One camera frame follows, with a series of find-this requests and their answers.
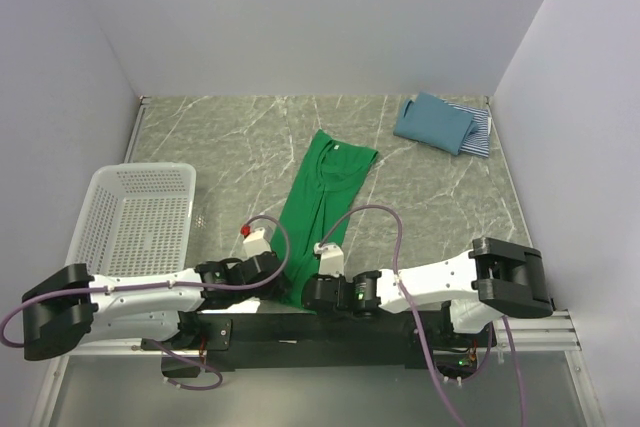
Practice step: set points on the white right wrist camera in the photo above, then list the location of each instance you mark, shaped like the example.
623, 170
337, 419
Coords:
331, 259

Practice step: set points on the white plastic laundry basket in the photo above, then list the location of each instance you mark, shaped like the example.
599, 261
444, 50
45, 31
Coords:
135, 220

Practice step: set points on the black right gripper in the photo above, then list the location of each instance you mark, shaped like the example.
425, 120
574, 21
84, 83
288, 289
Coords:
331, 278

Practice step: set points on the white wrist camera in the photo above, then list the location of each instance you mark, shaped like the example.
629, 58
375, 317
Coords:
256, 241
331, 259

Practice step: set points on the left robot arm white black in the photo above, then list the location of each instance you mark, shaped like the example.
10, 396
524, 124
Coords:
73, 307

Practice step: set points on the blue white striped tank top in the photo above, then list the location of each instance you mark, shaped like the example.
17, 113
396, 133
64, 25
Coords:
478, 141

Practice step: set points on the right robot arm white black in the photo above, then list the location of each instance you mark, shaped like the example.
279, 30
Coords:
494, 279

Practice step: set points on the green tank top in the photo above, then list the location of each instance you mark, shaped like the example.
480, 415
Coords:
327, 182

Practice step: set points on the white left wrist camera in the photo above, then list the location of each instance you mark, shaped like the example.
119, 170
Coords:
256, 241

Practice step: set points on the teal blue tank top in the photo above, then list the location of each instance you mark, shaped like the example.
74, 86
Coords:
432, 121

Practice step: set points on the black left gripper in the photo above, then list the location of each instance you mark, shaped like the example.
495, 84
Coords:
277, 288

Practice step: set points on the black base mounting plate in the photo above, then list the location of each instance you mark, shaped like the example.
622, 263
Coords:
233, 341

